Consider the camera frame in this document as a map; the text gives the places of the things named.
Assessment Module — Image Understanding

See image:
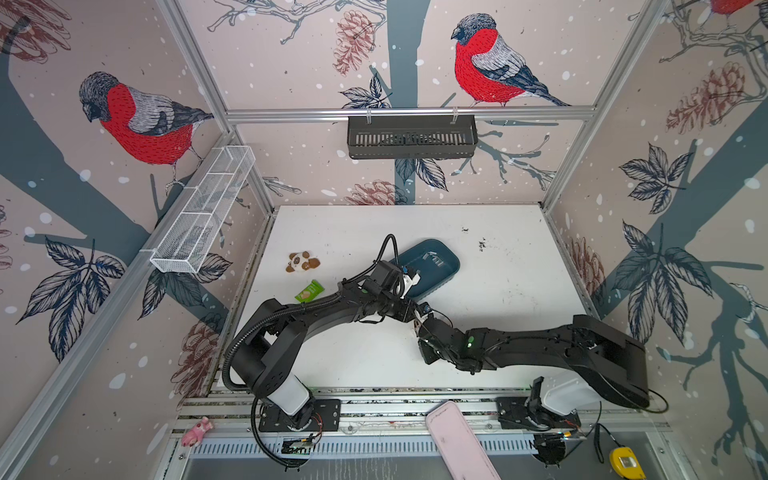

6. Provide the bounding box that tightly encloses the black wire basket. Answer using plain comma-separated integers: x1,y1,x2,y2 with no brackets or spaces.
347,115,478,160

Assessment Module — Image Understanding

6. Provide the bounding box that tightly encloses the pink flat case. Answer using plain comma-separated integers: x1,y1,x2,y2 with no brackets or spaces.
425,401,501,480

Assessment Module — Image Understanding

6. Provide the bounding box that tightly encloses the green snack packet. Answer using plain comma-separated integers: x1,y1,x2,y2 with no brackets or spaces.
294,280,325,303

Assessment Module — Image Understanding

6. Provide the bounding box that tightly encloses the teal plastic tray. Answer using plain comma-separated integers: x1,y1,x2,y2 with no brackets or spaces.
399,239,461,302

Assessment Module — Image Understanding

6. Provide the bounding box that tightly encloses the white wire basket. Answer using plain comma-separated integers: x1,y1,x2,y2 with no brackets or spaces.
150,145,255,274

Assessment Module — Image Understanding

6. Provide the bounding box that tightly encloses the pink toy on rail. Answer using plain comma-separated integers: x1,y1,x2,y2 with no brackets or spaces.
181,417,214,448

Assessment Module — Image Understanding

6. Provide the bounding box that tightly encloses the staples strip in tray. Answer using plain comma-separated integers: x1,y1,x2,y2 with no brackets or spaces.
422,252,444,268

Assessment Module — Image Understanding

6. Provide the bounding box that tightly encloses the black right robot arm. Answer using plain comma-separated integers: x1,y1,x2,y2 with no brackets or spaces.
414,312,669,414

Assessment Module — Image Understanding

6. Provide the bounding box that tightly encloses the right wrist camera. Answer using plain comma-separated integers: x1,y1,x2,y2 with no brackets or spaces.
415,302,434,322

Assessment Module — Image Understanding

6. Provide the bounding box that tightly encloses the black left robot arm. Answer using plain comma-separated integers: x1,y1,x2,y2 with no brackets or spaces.
221,234,418,471

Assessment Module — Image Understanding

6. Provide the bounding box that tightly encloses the horizontal aluminium bar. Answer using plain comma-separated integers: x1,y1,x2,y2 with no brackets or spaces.
225,106,597,125

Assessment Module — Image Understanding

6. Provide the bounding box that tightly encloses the yellow tape measure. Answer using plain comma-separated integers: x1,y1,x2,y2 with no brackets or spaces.
609,446,646,480

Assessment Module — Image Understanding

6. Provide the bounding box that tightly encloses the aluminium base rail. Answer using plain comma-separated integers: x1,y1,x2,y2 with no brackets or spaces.
169,389,587,461

